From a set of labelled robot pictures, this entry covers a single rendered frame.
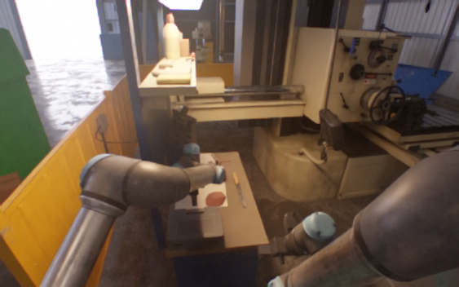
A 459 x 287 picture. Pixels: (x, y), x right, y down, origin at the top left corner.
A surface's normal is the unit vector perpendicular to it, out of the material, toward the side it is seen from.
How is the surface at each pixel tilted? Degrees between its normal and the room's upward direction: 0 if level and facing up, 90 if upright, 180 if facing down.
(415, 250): 78
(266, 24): 90
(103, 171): 31
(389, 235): 74
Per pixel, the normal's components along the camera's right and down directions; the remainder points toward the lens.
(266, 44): 0.20, 0.46
